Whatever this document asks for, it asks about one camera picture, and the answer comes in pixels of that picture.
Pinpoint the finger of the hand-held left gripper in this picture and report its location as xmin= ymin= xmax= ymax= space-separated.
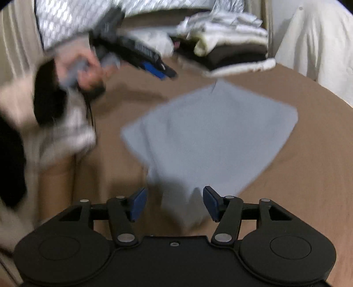
xmin=161 ymin=63 xmax=178 ymax=79
xmin=141 ymin=62 xmax=167 ymax=81

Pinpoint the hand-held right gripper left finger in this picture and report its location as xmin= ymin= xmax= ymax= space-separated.
xmin=59 ymin=188 xmax=147 ymax=247

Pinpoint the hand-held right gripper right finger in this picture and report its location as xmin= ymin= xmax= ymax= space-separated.
xmin=203 ymin=186 xmax=292 ymax=247

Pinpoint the grey shirt with dark print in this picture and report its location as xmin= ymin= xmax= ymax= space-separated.
xmin=121 ymin=79 xmax=300 ymax=229

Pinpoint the person's left hand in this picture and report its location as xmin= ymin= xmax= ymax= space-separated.
xmin=54 ymin=45 xmax=109 ymax=93

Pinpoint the white printed shirt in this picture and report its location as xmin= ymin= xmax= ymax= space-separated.
xmin=121 ymin=29 xmax=175 ymax=58

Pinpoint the silver quilted cover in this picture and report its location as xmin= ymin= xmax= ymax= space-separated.
xmin=34 ymin=0 xmax=246 ymax=50

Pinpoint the black folded garment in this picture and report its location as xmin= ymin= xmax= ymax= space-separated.
xmin=172 ymin=36 xmax=267 ymax=71

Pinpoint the dark brown folded garment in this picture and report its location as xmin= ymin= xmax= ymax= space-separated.
xmin=205 ymin=44 xmax=268 ymax=57

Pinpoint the cream folded garment yellow trim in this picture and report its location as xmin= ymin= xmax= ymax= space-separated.
xmin=193 ymin=26 xmax=269 ymax=57

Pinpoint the pale grey folded shirt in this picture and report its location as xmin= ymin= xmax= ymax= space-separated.
xmin=176 ymin=11 xmax=269 ymax=38

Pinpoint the person's black clothing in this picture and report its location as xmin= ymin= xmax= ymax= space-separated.
xmin=0 ymin=119 xmax=27 ymax=209

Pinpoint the cream cloth cover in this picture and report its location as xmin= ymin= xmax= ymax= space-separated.
xmin=276 ymin=6 xmax=353 ymax=108

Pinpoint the beige frame rail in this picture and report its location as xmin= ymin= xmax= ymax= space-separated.
xmin=245 ymin=0 xmax=276 ymax=60

